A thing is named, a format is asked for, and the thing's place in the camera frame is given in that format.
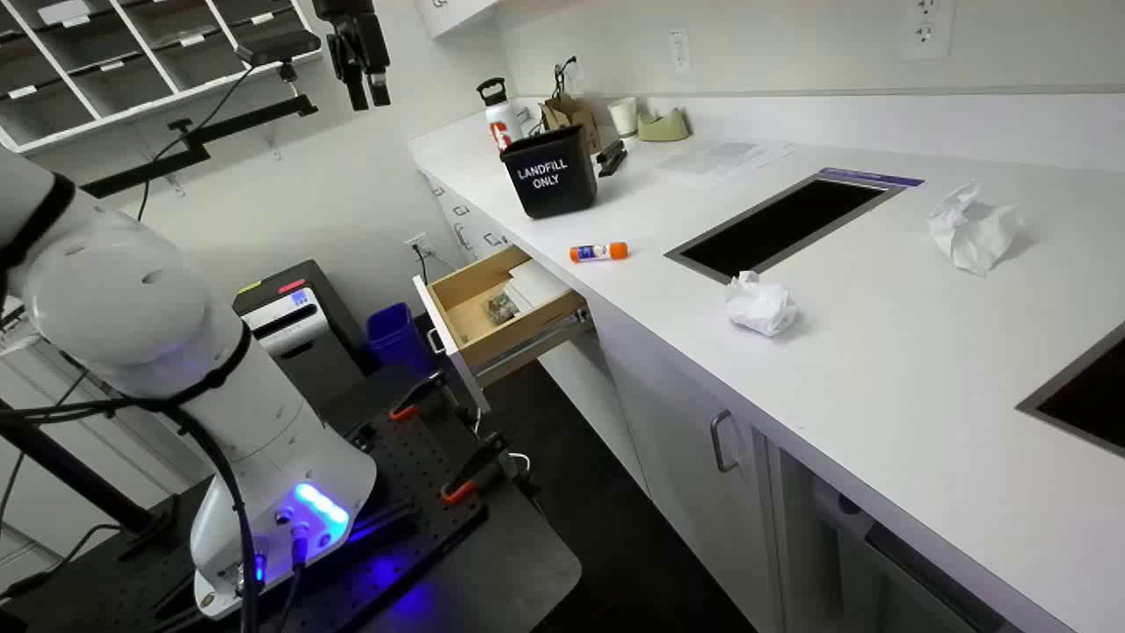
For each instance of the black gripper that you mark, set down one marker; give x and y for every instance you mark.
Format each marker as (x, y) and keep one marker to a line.
(343, 17)

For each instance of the white cabinet door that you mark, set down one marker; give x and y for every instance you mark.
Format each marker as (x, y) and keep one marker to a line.
(671, 409)
(788, 539)

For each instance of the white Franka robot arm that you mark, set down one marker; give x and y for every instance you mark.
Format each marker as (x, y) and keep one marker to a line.
(142, 317)

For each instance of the white bottle black cap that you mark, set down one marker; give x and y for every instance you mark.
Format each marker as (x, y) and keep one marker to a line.
(507, 117)

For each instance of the brown cardboard box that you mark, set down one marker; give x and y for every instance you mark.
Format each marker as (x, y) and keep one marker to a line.
(572, 122)

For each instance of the black landfill waste bin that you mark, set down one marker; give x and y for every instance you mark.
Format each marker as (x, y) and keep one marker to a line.
(551, 176)

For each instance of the white mail sorter shelf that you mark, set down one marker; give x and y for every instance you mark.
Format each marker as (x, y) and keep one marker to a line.
(119, 71)

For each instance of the black and white printer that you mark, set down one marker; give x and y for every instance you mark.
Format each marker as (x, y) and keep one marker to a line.
(287, 311)

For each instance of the white paper cup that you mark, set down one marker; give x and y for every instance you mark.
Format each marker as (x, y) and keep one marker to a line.
(625, 117)

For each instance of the blue plastic bin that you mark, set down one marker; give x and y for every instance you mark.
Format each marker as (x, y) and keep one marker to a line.
(394, 339)

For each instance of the stack of white papers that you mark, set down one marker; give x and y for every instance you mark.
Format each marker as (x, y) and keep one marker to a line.
(535, 284)

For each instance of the open wooden drawer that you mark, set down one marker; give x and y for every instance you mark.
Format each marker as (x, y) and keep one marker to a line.
(481, 334)

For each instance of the orange capped glue stick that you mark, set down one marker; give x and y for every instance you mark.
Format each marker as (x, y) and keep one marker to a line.
(598, 250)

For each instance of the small crumpled white paper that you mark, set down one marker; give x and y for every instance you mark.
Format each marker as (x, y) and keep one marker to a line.
(760, 304)

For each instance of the black tripod leg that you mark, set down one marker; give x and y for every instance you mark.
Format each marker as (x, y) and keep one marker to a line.
(73, 469)

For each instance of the large crumpled white paper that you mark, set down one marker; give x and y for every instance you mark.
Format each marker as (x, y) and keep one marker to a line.
(973, 230)

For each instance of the white upper wall cabinet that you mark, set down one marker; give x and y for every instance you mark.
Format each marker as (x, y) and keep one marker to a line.
(456, 17)

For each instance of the black wall mounted bar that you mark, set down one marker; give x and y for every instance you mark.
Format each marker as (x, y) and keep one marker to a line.
(200, 146)

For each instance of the white single wall outlet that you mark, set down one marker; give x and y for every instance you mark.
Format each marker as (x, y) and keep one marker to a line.
(680, 51)

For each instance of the white double wall outlet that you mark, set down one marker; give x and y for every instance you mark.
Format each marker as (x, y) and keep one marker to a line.
(926, 27)

